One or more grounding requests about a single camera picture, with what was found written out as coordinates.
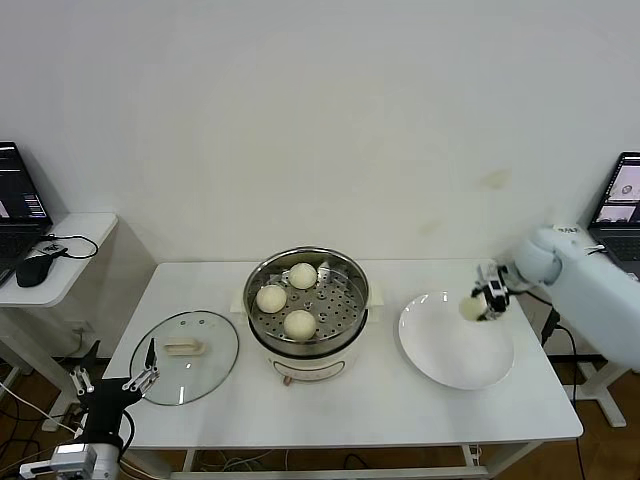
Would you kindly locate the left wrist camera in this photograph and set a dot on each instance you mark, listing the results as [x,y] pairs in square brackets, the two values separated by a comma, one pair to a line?
[35,469]

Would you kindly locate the white steamed baozi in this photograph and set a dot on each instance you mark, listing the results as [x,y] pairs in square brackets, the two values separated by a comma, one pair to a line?
[300,324]
[271,299]
[303,276]
[471,308]

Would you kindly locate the white wall socket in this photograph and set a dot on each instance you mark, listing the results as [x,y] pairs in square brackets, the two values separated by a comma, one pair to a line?
[85,327]

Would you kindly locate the large white table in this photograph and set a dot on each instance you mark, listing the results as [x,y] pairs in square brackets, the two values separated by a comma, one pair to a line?
[200,300]

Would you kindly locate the black computer mouse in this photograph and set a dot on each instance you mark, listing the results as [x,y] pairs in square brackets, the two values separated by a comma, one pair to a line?
[32,271]

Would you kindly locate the black laptop dark screen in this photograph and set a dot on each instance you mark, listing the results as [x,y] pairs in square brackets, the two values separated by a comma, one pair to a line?
[20,235]

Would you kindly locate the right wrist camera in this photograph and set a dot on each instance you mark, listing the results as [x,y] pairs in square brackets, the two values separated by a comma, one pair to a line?
[492,285]

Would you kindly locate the perforated steel steamer basket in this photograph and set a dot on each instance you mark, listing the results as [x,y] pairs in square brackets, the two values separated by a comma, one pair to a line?
[340,310]

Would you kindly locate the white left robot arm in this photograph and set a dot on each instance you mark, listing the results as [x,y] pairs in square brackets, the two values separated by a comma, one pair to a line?
[75,456]

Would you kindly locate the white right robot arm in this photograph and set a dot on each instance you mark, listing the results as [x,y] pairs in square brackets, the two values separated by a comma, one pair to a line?
[590,290]

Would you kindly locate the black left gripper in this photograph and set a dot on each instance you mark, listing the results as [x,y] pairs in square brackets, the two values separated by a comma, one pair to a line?
[105,400]

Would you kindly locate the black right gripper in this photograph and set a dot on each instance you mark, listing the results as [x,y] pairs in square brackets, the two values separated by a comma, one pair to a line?
[496,305]

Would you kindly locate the small white side table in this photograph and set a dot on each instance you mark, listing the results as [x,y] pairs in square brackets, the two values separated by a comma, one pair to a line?
[600,407]
[85,235]

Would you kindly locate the round glass pot lid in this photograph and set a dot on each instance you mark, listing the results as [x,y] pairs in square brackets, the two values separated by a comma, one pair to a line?
[215,345]

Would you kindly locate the cream electric cooking pot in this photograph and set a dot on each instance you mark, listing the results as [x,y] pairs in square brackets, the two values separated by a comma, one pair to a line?
[340,367]

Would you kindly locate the grey laptop pink screen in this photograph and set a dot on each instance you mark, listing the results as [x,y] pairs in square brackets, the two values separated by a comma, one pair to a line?
[620,240]

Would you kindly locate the round white plate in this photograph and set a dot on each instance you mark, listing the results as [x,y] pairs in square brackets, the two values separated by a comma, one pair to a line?
[450,360]

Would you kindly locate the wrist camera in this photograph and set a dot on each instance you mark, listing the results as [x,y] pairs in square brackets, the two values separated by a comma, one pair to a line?
[492,285]
[35,469]

